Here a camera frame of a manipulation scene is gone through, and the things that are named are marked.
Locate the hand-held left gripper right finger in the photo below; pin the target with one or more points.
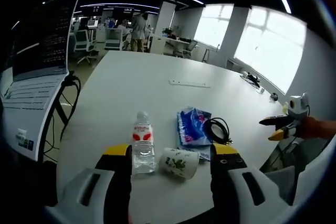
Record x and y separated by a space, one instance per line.
236 179

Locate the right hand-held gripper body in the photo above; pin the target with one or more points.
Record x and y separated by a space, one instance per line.
298 113

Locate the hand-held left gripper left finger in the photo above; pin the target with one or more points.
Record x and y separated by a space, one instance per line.
103 182

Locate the clear plastic water bottle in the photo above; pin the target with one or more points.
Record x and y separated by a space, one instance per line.
142 147

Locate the white paper cup green print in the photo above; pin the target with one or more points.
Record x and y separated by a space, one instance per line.
178 162

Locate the blue plastic snack bag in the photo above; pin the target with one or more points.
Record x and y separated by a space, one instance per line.
193 128

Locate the small black round object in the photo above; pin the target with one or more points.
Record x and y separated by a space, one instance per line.
274 96

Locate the white table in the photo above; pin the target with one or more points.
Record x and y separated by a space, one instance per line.
168 98

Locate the grey office chair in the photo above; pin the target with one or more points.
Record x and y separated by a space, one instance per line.
191 48

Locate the open silver laptop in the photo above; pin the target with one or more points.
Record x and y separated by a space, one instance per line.
36 77

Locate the white office chair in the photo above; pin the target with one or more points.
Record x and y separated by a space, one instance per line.
84 44

